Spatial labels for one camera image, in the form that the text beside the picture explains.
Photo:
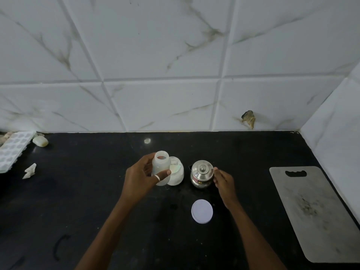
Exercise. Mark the pale soap lump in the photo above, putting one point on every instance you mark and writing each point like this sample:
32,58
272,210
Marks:
40,141

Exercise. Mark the small steel pot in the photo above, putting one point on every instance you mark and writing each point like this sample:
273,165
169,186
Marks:
200,181

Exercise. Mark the person's left thumb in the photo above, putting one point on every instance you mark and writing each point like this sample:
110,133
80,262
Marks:
163,175

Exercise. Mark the person's right forearm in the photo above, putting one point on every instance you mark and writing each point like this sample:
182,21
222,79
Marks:
256,241

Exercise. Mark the person's right fingers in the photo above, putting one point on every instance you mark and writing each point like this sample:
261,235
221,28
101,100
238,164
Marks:
219,174

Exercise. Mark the person's left forearm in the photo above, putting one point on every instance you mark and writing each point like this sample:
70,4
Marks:
108,236

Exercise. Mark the crumpled white paper scrap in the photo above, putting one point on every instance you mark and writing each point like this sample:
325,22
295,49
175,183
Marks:
29,171

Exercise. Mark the small white plastic bottle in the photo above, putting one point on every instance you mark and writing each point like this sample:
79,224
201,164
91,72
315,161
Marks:
161,165

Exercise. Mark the person's right hand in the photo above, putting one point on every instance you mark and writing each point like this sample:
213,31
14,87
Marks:
226,188

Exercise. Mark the person's left hand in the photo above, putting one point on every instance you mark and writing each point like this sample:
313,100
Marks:
136,179

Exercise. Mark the grey cutting board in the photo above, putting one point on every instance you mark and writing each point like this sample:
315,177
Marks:
315,213

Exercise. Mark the steel pot lid with knob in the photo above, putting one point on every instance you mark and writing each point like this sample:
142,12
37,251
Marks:
202,168

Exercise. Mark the round white jar lid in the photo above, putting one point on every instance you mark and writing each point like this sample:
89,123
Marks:
202,211

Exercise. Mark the white ice cube tray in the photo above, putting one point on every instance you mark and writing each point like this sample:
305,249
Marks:
13,149

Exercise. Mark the white translucent plastic jar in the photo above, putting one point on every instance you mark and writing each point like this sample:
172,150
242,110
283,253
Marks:
177,172

